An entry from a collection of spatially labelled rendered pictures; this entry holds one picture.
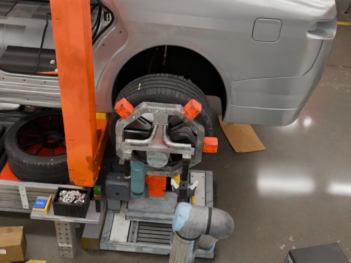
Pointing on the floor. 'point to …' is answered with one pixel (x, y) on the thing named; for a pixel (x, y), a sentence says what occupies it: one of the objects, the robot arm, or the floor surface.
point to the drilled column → (66, 238)
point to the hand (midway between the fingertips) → (184, 178)
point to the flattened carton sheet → (241, 136)
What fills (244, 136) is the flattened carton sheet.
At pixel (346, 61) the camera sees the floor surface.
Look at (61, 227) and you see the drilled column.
